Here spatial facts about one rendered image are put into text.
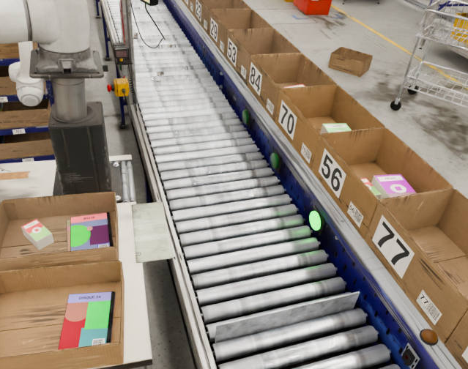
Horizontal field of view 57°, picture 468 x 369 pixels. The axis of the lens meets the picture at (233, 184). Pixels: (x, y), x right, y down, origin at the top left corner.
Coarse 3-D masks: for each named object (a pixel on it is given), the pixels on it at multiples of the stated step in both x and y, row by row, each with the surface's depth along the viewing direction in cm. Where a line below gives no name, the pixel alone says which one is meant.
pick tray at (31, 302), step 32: (0, 288) 127; (32, 288) 130; (64, 288) 131; (96, 288) 132; (0, 320) 121; (32, 320) 121; (0, 352) 113; (32, 352) 114; (64, 352) 106; (96, 352) 109
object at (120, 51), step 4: (116, 44) 204; (120, 44) 204; (124, 44) 205; (112, 48) 208; (116, 48) 200; (120, 48) 201; (124, 48) 201; (116, 52) 200; (120, 52) 200; (124, 52) 201; (116, 56) 201; (120, 56) 201; (124, 56) 202; (120, 60) 207; (124, 60) 209
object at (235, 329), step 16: (304, 304) 127; (320, 304) 129; (336, 304) 132; (352, 304) 135; (240, 320) 121; (256, 320) 123; (272, 320) 126; (288, 320) 129; (304, 320) 132; (224, 336) 123; (240, 336) 126
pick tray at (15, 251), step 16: (112, 192) 155; (0, 208) 145; (16, 208) 150; (32, 208) 152; (48, 208) 153; (64, 208) 155; (80, 208) 156; (96, 208) 158; (112, 208) 159; (0, 224) 143; (16, 224) 151; (48, 224) 152; (64, 224) 153; (112, 224) 154; (0, 240) 142; (16, 240) 145; (64, 240) 146; (0, 256) 139; (16, 256) 139; (32, 256) 129; (48, 256) 130; (64, 256) 132; (80, 256) 133; (96, 256) 135; (112, 256) 136
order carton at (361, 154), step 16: (384, 128) 167; (320, 144) 160; (336, 144) 164; (352, 144) 167; (368, 144) 170; (384, 144) 169; (400, 144) 160; (320, 160) 161; (336, 160) 150; (352, 160) 172; (368, 160) 175; (384, 160) 171; (400, 160) 162; (416, 160) 153; (320, 176) 163; (352, 176) 142; (368, 176) 167; (416, 176) 154; (432, 176) 147; (352, 192) 143; (368, 192) 134; (416, 192) 155; (368, 208) 135; (352, 224) 146; (368, 224) 137
